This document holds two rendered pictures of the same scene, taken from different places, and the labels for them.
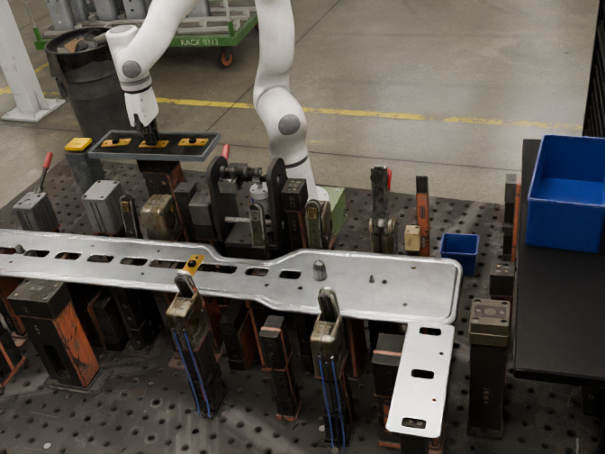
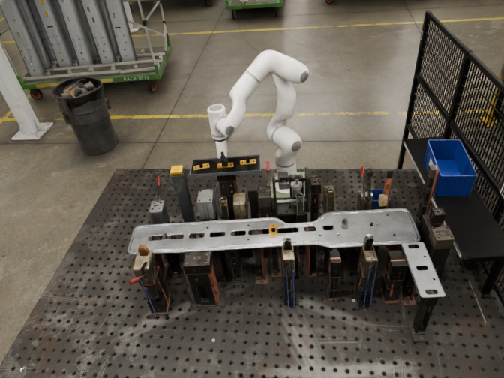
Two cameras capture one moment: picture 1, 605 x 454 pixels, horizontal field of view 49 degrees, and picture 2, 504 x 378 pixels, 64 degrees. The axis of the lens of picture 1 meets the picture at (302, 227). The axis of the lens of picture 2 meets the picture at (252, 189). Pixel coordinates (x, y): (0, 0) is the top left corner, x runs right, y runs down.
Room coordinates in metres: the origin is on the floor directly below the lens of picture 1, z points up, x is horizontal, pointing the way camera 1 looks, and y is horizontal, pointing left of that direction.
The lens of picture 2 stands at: (0.09, 0.76, 2.43)
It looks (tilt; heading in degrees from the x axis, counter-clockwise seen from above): 40 degrees down; 343
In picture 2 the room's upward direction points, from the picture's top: 7 degrees counter-clockwise
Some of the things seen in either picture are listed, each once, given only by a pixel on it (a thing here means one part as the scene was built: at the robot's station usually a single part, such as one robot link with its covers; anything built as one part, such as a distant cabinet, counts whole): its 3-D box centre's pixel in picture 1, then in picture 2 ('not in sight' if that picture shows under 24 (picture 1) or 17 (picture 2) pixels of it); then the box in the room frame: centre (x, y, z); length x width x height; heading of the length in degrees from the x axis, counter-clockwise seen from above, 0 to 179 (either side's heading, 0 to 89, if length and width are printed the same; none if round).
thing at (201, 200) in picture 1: (218, 251); (267, 218); (1.56, 0.25, 0.89); 0.13 x 0.11 x 0.38; 159
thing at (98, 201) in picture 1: (121, 247); (211, 223); (1.64, 0.54, 0.90); 0.13 x 0.10 x 0.41; 159
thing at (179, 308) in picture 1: (198, 353); (289, 276); (1.18, 0.30, 0.87); 0.12 x 0.09 x 0.35; 159
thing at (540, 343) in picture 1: (566, 236); (450, 189); (1.23, -0.62, 1.02); 0.90 x 0.22 x 0.03; 159
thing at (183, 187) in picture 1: (200, 243); (255, 215); (1.60, 0.30, 0.90); 0.05 x 0.05 x 0.40; 69
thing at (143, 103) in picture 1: (141, 102); (221, 144); (1.76, 0.39, 1.29); 0.10 x 0.07 x 0.11; 162
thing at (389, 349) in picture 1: (392, 392); (392, 277); (1.00, -0.14, 0.84); 0.11 x 0.10 x 0.28; 159
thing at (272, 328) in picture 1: (282, 370); (334, 277); (1.11, 0.10, 0.84); 0.11 x 0.08 x 0.29; 159
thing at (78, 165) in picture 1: (102, 207); (185, 202); (1.85, 0.63, 0.92); 0.08 x 0.08 x 0.44; 69
